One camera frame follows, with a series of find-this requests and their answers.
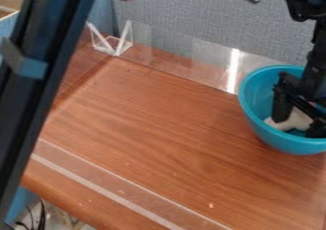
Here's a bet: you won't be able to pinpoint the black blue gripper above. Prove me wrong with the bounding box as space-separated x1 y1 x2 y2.
271 27 326 138

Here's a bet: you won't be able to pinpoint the white brown toy mushroom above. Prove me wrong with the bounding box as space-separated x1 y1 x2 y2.
263 108 313 132

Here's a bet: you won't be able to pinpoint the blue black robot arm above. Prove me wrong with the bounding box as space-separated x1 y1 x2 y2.
0 0 326 230

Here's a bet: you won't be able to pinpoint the blue plastic bowl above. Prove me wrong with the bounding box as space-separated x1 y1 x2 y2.
238 65 326 156

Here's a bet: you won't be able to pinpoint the wooden shelf unit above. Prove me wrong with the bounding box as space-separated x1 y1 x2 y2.
0 0 23 21

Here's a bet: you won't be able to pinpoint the clear acrylic barrier frame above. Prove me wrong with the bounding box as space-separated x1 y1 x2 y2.
32 22 251 230

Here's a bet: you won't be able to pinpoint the black cables under table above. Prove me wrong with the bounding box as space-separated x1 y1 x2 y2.
0 199 48 230

